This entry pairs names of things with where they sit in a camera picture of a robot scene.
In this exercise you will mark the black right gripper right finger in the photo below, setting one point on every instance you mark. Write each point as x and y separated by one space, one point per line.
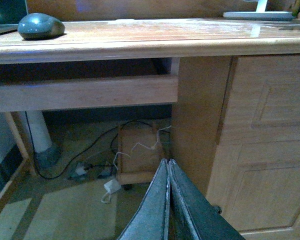
194 217

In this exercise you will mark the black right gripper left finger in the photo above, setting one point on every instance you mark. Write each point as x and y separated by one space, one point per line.
151 220

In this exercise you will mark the wooden sliding keyboard tray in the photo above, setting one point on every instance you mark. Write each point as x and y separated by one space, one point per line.
87 84

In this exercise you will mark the dark grey computer mouse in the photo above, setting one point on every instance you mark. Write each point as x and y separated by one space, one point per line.
40 26

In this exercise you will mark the round black cabinet knob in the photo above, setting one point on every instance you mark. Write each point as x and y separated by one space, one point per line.
218 209

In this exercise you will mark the white charger adapter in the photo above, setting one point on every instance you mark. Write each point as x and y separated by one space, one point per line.
111 187

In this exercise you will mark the small wooden rolling stand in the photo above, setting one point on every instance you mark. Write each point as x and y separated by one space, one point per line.
139 153

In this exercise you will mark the wooden cabinet door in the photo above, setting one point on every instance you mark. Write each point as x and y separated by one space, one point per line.
255 178

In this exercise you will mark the white pipe with grey base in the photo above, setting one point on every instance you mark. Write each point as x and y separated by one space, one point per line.
47 152

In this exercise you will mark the wooden desk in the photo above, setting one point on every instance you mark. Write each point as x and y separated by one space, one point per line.
205 48

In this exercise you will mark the white lamp base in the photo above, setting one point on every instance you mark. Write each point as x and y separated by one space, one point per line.
260 14

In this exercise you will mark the dark laptop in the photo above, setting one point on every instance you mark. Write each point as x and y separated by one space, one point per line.
11 12

